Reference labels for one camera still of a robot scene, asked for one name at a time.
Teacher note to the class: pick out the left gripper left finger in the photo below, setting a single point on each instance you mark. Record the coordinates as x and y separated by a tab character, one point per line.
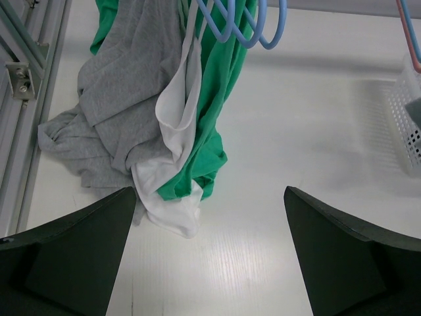
67	266

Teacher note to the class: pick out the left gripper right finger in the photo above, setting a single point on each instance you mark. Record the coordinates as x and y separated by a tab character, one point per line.
351	266

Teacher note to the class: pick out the grey tank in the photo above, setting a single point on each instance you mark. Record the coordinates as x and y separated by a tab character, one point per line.
413	109
114	125

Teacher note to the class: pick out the blue hanger of green top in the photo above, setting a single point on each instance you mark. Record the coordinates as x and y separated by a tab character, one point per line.
282	17

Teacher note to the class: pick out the white tank top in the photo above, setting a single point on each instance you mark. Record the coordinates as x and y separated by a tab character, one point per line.
175	110

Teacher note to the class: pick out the blue hanger of white top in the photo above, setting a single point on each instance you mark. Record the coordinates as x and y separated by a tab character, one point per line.
246	21

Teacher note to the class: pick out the white plastic basket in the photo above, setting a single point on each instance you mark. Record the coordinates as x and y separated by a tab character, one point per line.
405	133

